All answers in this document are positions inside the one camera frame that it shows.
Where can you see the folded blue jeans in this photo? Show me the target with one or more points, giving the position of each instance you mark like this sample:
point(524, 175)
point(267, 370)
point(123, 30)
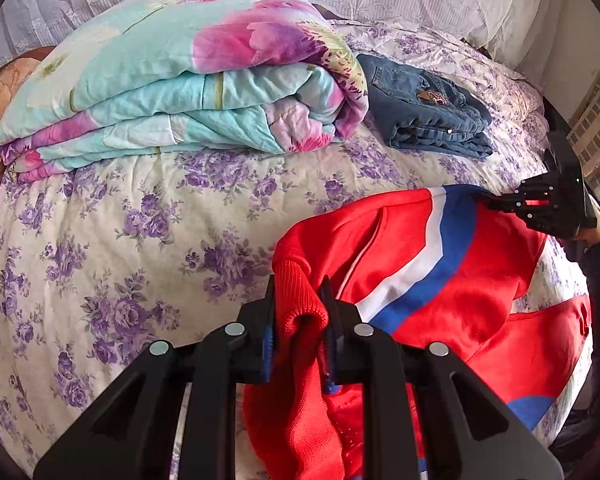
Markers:
point(430, 105)

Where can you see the folded floral quilt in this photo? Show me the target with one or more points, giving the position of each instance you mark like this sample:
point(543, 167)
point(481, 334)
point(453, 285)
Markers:
point(180, 75)

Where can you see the person's right hand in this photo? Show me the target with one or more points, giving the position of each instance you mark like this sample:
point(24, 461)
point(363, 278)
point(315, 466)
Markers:
point(593, 233)

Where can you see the wooden headboard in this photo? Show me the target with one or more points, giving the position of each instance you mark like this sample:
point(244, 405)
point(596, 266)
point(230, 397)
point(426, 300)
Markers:
point(0, 95)

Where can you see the bed with purple floral sheet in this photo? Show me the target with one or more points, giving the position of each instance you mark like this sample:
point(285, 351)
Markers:
point(130, 240)

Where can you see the beige ribbed radiator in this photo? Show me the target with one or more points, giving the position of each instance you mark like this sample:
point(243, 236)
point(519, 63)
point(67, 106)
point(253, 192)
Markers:
point(597, 120)

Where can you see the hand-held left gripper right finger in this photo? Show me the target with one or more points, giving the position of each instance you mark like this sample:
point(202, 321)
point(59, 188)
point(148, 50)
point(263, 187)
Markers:
point(330, 362)

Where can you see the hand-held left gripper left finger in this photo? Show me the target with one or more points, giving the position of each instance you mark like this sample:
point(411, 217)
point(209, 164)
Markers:
point(266, 355)

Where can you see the red pants with striped band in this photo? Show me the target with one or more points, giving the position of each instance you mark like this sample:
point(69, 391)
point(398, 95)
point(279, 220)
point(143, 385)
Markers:
point(430, 280)

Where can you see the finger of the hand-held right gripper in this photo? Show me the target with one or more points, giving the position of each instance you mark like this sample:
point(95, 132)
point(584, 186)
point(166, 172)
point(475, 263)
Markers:
point(536, 187)
point(510, 207)

